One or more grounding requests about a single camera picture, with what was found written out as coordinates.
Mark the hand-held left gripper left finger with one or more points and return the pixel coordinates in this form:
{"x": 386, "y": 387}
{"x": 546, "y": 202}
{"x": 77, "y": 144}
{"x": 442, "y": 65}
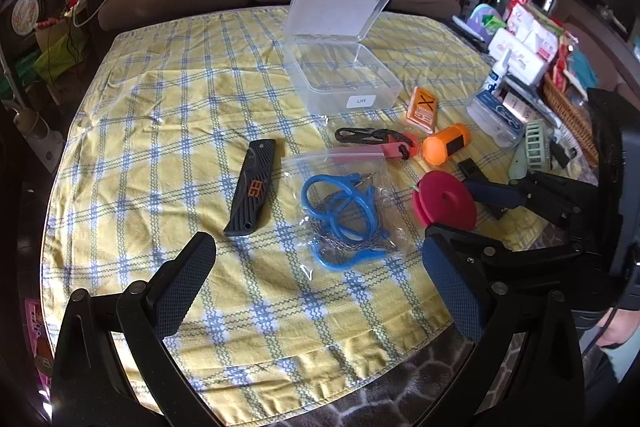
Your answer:
{"x": 182, "y": 287}

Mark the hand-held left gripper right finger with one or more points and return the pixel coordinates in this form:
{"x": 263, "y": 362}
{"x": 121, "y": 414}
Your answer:
{"x": 452, "y": 292}

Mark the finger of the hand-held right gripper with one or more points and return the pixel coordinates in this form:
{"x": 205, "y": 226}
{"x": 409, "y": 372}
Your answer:
{"x": 492, "y": 193}
{"x": 540, "y": 254}

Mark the pink spool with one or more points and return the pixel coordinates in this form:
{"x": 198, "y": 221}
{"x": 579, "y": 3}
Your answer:
{"x": 442, "y": 202}

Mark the black folding knife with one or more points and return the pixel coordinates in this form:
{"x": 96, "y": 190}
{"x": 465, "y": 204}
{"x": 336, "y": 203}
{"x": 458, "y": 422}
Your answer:
{"x": 250, "y": 187}

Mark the black and red small tool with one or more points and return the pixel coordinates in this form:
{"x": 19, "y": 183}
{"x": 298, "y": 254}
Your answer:
{"x": 360, "y": 136}

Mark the clear plastic box with lid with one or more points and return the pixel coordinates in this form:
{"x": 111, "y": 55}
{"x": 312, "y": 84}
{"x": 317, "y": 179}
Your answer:
{"x": 340, "y": 72}

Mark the person's right forearm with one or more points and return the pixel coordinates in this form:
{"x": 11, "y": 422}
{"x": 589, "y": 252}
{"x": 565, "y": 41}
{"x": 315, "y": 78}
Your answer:
{"x": 622, "y": 342}

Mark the small black object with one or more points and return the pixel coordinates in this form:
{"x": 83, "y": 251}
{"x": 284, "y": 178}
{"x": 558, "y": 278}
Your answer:
{"x": 468, "y": 167}

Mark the wicker basket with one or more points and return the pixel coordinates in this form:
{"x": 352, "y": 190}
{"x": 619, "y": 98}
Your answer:
{"x": 570, "y": 117}

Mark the green mini fan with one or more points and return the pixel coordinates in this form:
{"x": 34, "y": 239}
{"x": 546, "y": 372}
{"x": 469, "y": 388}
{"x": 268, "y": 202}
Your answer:
{"x": 537, "y": 144}

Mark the orange cylinder case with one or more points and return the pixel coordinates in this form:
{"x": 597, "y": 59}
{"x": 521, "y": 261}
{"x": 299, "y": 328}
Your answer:
{"x": 440, "y": 147}

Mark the clear case with blue label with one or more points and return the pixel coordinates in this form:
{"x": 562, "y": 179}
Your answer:
{"x": 495, "y": 117}

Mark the teal cloth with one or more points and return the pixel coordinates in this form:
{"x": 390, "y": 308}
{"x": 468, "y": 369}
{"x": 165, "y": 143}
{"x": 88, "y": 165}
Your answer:
{"x": 582, "y": 72}

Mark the orange card packet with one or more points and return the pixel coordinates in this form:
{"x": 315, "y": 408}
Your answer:
{"x": 422, "y": 107}

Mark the white squeeze bottle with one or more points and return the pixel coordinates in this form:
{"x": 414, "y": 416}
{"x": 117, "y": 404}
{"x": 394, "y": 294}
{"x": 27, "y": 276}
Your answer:
{"x": 495, "y": 79}

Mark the red snack packet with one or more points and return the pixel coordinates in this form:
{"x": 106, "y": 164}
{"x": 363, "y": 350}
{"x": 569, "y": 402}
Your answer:
{"x": 562, "y": 62}

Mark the white tissue pack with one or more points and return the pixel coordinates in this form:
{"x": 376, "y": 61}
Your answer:
{"x": 537, "y": 32}
{"x": 515, "y": 57}

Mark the pink printed box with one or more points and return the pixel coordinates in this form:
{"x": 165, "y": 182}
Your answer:
{"x": 37, "y": 347}

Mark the green packet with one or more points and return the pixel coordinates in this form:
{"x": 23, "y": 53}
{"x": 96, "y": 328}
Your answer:
{"x": 494, "y": 24}

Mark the yellow checked tablecloth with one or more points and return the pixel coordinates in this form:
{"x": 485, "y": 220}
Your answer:
{"x": 175, "y": 107}

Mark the white appliance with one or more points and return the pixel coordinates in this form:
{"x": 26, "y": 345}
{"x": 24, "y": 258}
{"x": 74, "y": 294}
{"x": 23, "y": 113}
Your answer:
{"x": 37, "y": 132}

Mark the green bag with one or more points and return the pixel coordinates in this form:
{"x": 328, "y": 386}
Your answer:
{"x": 52, "y": 57}

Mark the round printed sign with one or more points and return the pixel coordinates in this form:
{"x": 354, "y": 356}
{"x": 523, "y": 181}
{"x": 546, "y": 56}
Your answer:
{"x": 25, "y": 12}

